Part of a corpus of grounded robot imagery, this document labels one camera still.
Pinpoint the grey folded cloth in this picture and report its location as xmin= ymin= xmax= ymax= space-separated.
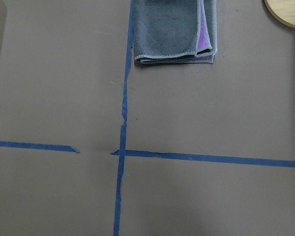
xmin=133 ymin=0 xmax=217 ymax=64

